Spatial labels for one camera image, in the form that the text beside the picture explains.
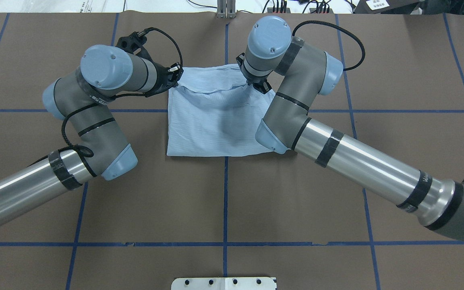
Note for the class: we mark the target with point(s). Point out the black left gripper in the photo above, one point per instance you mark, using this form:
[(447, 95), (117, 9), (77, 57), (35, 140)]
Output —
[(160, 75)]

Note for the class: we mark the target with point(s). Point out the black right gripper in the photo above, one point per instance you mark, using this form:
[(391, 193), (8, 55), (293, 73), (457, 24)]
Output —
[(261, 85)]

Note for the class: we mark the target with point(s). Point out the light blue button shirt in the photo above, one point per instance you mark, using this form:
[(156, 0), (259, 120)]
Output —
[(213, 112)]

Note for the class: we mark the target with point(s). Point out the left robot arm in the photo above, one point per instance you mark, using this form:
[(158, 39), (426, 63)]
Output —
[(95, 143)]

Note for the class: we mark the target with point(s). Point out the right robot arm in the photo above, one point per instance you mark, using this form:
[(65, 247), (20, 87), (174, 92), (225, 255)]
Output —
[(272, 46)]

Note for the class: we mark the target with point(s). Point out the aluminium frame post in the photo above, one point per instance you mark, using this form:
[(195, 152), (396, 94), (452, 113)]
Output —
[(226, 9)]

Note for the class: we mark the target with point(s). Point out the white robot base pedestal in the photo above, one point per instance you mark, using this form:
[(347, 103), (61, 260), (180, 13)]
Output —
[(225, 283)]

